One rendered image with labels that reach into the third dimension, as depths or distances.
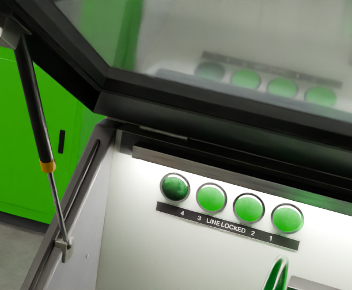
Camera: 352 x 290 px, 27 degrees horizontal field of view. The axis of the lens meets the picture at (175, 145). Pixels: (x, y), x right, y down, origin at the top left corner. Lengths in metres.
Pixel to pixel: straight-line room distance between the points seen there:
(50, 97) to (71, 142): 0.24
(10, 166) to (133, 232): 2.57
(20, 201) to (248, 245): 2.72
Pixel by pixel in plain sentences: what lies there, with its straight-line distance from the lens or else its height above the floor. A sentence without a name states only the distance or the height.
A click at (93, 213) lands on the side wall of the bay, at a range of 1.15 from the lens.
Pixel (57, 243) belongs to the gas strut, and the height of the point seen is 1.31.
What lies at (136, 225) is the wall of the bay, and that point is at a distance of 1.18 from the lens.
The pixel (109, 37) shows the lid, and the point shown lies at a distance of 0.78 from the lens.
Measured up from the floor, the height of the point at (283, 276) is 1.36.
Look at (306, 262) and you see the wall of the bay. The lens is 1.13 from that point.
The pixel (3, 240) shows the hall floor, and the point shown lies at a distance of 3.76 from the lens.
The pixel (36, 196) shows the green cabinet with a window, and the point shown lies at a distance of 3.73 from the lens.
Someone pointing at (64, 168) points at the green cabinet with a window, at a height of 0.41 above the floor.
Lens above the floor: 1.83
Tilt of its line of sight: 20 degrees down
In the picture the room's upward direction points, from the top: 9 degrees clockwise
